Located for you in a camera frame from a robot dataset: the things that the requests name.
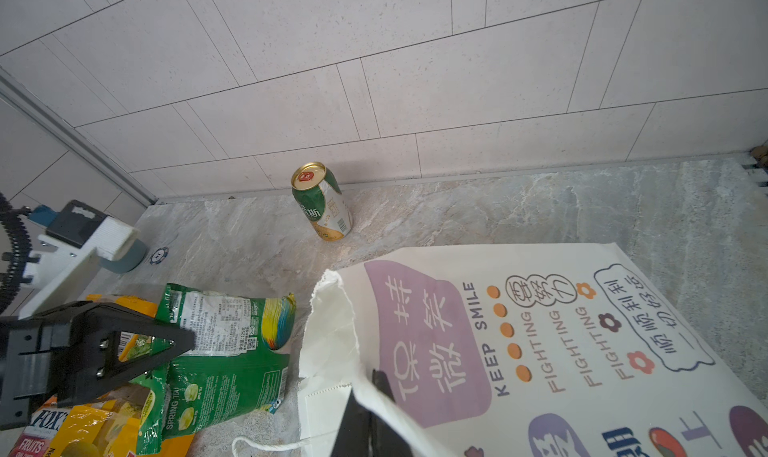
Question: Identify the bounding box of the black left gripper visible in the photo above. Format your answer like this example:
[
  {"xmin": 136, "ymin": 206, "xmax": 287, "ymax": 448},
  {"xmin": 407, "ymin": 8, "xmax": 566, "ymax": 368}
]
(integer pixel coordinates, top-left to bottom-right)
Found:
[{"xmin": 1, "ymin": 301, "xmax": 195, "ymax": 430}]

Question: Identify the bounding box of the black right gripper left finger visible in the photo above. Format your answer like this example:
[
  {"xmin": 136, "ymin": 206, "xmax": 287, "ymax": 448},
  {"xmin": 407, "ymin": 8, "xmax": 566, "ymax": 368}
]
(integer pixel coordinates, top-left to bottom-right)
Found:
[{"xmin": 331, "ymin": 393, "xmax": 371, "ymax": 457}]

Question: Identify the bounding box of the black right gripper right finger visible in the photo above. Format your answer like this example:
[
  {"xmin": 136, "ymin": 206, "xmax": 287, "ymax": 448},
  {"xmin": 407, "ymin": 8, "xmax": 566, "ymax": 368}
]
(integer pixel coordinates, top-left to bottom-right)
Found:
[{"xmin": 370, "ymin": 370, "xmax": 413, "ymax": 457}]

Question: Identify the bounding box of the purple Fox's fruit candy bag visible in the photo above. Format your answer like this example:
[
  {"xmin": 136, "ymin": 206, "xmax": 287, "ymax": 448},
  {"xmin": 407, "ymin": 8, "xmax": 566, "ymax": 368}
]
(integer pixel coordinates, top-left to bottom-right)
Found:
[{"xmin": 7, "ymin": 397, "xmax": 71, "ymax": 456}]

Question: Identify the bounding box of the green snack pack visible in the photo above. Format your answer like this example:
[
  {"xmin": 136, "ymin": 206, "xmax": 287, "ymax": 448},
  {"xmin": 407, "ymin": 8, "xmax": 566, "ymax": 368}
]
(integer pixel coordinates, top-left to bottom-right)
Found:
[{"xmin": 135, "ymin": 283, "xmax": 297, "ymax": 455}]

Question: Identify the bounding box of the white printed paper bag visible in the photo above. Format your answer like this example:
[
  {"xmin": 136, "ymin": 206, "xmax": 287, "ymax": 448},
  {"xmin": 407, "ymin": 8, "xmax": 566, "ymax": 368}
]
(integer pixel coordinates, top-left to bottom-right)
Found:
[{"xmin": 230, "ymin": 242, "xmax": 768, "ymax": 457}]

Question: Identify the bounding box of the orange snack pack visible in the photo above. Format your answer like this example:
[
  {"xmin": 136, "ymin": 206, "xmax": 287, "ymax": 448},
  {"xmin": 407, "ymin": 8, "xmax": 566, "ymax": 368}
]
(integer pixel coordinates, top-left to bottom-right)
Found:
[{"xmin": 41, "ymin": 399, "xmax": 144, "ymax": 456}]

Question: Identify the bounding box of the yellow mango snack bag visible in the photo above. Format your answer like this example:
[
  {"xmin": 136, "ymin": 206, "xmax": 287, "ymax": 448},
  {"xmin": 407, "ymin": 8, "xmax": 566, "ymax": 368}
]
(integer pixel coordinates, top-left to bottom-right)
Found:
[{"xmin": 85, "ymin": 294, "xmax": 158, "ymax": 362}]

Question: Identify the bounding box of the teal cup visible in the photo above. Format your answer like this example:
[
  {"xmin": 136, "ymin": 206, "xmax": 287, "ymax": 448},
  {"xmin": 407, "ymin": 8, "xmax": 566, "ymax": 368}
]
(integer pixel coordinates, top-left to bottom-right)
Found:
[{"xmin": 100, "ymin": 239, "xmax": 148, "ymax": 274}]

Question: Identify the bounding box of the green beer can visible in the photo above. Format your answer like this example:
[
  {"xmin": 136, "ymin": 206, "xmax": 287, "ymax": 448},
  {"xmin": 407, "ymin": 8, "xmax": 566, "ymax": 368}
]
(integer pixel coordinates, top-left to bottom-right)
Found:
[{"xmin": 291, "ymin": 162, "xmax": 353, "ymax": 241}]

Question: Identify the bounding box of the aluminium corner frame post left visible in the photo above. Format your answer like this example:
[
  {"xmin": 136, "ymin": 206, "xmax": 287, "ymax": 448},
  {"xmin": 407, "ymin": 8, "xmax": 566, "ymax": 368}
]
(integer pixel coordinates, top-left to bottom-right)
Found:
[{"xmin": 1, "ymin": 69, "xmax": 158, "ymax": 206}]

